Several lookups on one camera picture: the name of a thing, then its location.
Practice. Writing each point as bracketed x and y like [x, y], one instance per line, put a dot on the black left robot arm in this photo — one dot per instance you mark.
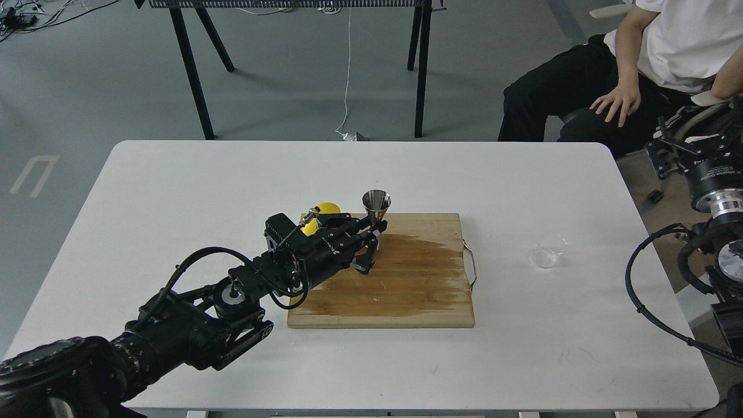
[207, 315]

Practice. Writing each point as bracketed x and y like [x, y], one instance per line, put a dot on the office chair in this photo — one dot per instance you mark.
[635, 86]

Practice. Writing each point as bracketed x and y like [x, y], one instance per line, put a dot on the steel double jigger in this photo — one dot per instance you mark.
[376, 203]

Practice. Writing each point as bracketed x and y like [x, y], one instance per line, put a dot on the yellow lemon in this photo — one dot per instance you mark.
[323, 208]

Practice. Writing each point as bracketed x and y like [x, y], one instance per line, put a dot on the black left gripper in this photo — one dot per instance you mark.
[295, 262]

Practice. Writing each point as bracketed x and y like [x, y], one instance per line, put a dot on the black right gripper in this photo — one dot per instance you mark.
[714, 181]

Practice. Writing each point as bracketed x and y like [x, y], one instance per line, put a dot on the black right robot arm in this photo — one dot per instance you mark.
[710, 260]

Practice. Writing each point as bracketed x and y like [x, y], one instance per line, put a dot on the person's hand on lap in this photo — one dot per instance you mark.
[619, 104]

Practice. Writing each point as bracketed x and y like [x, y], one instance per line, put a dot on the wooden cutting board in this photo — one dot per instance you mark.
[418, 281]

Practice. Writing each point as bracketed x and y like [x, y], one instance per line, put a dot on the black metal frame table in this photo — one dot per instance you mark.
[418, 56]

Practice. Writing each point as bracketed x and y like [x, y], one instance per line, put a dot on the clear glass cup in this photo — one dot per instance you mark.
[550, 247]

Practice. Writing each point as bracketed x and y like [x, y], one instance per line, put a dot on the seated person in white shirt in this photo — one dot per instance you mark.
[673, 49]

